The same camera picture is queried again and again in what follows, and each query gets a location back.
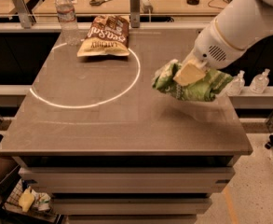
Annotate yellow item in basket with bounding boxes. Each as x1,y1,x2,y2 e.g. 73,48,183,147
19,188,34,212

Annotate grey drawer cabinet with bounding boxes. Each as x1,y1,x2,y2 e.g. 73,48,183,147
20,166,235,218

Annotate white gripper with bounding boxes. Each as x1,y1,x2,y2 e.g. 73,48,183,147
173,23,244,86

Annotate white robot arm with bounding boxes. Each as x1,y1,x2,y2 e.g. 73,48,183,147
174,0,273,86

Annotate metal bracket post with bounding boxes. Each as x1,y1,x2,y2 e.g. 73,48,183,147
12,0,34,29
130,0,140,28

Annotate brown sea salt chip bag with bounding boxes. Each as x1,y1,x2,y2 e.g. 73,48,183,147
77,15,130,57

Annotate left metal bracket post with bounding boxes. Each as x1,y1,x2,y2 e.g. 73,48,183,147
12,0,34,29

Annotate white power strip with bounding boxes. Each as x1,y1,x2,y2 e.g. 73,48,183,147
140,0,153,14

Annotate black handled scissors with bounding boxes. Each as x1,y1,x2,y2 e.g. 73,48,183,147
89,0,112,7

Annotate green jalapeno chip bag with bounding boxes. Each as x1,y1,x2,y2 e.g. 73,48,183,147
152,59,233,102

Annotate clear plastic water bottle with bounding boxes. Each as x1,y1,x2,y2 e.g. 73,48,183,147
55,0,80,46

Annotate wire basket with items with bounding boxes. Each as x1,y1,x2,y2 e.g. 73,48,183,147
4,179,63,224

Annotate clear sanitizer bottle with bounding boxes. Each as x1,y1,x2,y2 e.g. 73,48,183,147
250,69,270,94
227,70,245,96

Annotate middle metal bracket post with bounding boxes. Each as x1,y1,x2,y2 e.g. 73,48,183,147
130,0,140,28

